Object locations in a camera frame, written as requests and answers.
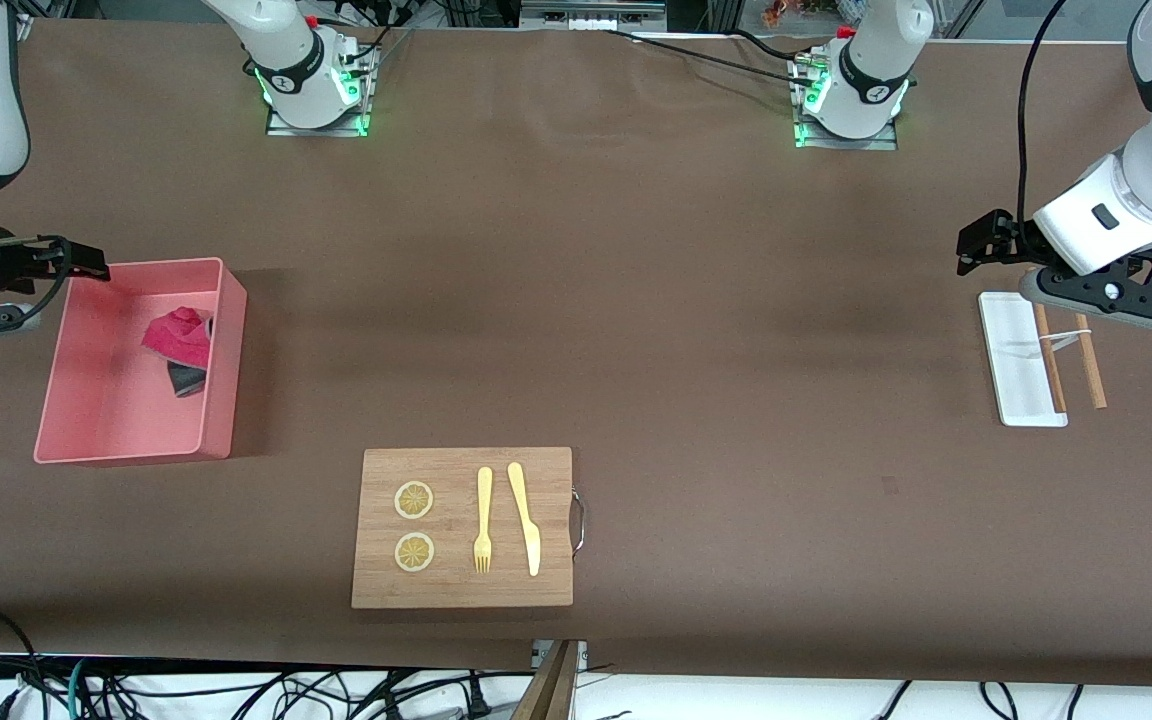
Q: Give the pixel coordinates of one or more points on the wooden plank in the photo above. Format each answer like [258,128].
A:
[546,695]

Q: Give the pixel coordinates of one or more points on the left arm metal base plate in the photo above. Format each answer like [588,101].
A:
[881,144]

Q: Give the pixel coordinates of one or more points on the wooden rack rod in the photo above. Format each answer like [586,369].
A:
[1094,380]
[1054,380]

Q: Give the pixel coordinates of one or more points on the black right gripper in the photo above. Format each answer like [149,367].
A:
[4,262]

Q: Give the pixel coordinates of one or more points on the pink and grey cloth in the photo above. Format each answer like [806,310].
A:
[181,335]

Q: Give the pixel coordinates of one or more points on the yellow fork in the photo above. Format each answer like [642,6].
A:
[484,500]

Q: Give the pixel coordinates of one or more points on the pink plastic bin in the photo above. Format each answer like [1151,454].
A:
[106,420]

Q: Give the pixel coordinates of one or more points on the lemon slice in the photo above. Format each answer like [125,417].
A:
[414,500]
[414,552]

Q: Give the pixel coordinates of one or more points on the white rack base tray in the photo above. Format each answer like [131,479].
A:
[1016,370]

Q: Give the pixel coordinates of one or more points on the yellow knife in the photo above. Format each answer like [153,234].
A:
[526,520]

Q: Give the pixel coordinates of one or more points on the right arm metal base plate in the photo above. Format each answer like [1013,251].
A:
[281,128]

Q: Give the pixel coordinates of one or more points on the wooden cutting board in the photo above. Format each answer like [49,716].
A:
[456,590]

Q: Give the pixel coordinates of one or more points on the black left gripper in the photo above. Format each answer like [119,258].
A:
[1013,240]

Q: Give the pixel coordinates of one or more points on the small metal bracket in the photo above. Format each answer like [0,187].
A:
[581,652]

